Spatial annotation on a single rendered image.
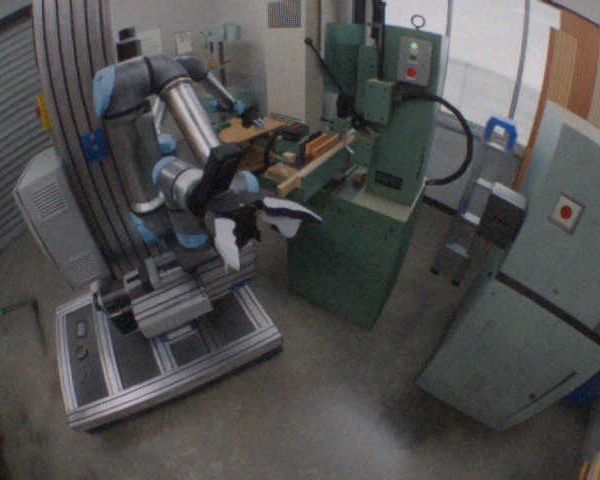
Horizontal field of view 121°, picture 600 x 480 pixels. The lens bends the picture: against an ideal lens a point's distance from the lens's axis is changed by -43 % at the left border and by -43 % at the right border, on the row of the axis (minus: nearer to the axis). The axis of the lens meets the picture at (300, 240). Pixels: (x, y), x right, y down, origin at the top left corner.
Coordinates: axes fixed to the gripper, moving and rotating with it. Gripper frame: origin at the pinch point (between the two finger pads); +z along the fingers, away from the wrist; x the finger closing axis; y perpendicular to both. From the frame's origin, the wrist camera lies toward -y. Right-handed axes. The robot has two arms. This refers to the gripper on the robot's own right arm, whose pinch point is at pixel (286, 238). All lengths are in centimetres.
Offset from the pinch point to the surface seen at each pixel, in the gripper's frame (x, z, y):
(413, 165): -85, -13, 13
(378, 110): -72, -26, -6
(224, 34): -167, -259, -43
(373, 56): -80, -36, -25
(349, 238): -76, -30, 53
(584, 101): -202, 68, -53
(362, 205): -75, -26, 34
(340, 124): -86, -50, 7
